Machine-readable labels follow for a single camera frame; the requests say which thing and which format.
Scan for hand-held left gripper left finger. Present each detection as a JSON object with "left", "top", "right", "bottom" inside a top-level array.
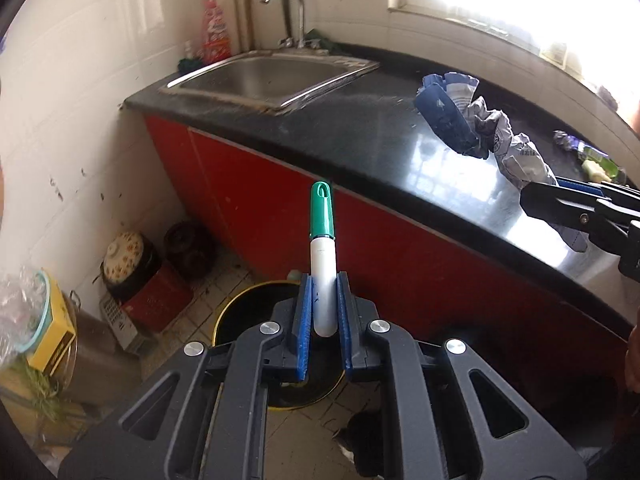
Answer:
[{"left": 60, "top": 272, "right": 313, "bottom": 480}]

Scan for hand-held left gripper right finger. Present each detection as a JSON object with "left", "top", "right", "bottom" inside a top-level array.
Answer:
[{"left": 337, "top": 271, "right": 587, "bottom": 480}]

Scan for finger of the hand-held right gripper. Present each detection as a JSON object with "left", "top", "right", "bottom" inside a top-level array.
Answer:
[
  {"left": 519, "top": 182, "right": 640, "bottom": 277},
  {"left": 556, "top": 178, "right": 640, "bottom": 202}
]

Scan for green drink carton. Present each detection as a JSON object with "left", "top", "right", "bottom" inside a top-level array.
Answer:
[{"left": 580, "top": 142, "right": 628, "bottom": 183}]

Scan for white marker with green cap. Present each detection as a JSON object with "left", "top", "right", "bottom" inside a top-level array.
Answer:
[{"left": 307, "top": 181, "right": 340, "bottom": 338}]

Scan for white plastic bag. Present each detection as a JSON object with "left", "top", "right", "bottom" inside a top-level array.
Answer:
[{"left": 467, "top": 95, "right": 590, "bottom": 254}]

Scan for black trash bin yellow rim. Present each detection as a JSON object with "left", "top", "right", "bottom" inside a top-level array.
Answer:
[{"left": 212, "top": 280, "right": 351, "bottom": 409}]

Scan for dark blue refill pouch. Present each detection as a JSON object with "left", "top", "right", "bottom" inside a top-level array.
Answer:
[{"left": 414, "top": 72, "right": 488, "bottom": 160}]

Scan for purple wrapper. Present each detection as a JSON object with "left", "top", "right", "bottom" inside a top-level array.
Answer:
[{"left": 553, "top": 130, "right": 583, "bottom": 151}]

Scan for red kitchen cabinet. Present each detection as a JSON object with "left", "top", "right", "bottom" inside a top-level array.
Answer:
[{"left": 142, "top": 112, "right": 632, "bottom": 343}]

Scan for black round pot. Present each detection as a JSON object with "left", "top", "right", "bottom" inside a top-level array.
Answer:
[{"left": 164, "top": 221, "right": 219, "bottom": 281}]

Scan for black pot with floral lid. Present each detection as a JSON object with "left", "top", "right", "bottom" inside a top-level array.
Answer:
[{"left": 101, "top": 231, "right": 162, "bottom": 302}]

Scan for grey metal container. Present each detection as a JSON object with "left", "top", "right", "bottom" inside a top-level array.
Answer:
[{"left": 50, "top": 290, "right": 142, "bottom": 407}]

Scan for yellow box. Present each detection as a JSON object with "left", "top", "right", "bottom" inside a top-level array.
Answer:
[{"left": 27, "top": 280, "right": 77, "bottom": 374}]

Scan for stainless steel sink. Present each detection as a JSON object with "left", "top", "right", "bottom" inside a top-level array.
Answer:
[{"left": 160, "top": 51, "right": 381, "bottom": 116}]

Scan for teal rimmed bowl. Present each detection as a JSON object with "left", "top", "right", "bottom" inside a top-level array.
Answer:
[{"left": 21, "top": 270, "right": 55, "bottom": 357}]

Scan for green vegetable stalks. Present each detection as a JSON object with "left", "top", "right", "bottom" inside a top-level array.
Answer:
[{"left": 9, "top": 359, "right": 77, "bottom": 423}]

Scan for dark green cloth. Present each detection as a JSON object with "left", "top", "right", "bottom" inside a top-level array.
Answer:
[{"left": 305, "top": 30, "right": 347, "bottom": 57}]

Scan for clear plastic bag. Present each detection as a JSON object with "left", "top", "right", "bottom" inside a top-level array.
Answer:
[{"left": 0, "top": 265, "right": 51, "bottom": 367}]

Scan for red detergent bottle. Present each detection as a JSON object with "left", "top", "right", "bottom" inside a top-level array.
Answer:
[{"left": 201, "top": 0, "right": 233, "bottom": 66}]

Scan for chrome faucet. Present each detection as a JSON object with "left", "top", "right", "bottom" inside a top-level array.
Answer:
[{"left": 260, "top": 0, "right": 326, "bottom": 51}]

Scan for wall pipes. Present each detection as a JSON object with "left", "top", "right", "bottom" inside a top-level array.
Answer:
[{"left": 237, "top": 0, "right": 257, "bottom": 52}]

